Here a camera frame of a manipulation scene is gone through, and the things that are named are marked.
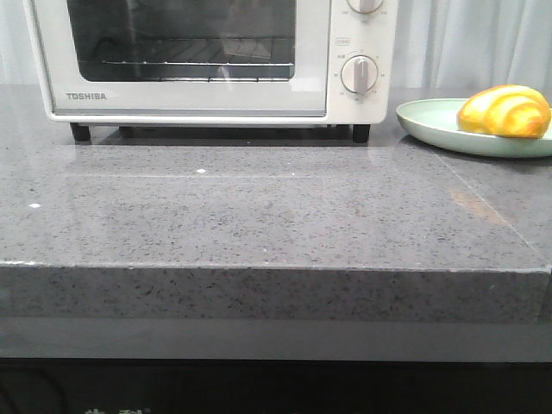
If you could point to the metal wire oven rack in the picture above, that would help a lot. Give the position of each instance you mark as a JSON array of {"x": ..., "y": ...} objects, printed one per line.
[{"x": 203, "y": 58}]

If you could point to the lower oven control knob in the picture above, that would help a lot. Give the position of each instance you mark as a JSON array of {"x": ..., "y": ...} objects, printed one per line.
[{"x": 359, "y": 74}]

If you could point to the glass oven door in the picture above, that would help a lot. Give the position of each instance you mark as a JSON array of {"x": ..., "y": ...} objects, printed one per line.
[{"x": 78, "y": 85}]

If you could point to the golden yellow bread roll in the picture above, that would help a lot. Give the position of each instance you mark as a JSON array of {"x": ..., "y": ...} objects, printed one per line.
[{"x": 511, "y": 111}]

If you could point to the white Toshiba toaster oven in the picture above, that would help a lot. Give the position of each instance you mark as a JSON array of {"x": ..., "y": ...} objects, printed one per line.
[{"x": 343, "y": 108}]

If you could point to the upper oven control knob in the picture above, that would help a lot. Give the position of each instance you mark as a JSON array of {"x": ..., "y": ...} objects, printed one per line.
[{"x": 364, "y": 6}]

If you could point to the oven control knob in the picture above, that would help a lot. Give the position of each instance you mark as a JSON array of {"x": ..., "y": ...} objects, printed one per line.
[
  {"x": 364, "y": 6},
  {"x": 359, "y": 74}
]

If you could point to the light green plate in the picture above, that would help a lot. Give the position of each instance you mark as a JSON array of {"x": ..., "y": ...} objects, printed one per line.
[{"x": 433, "y": 121}]

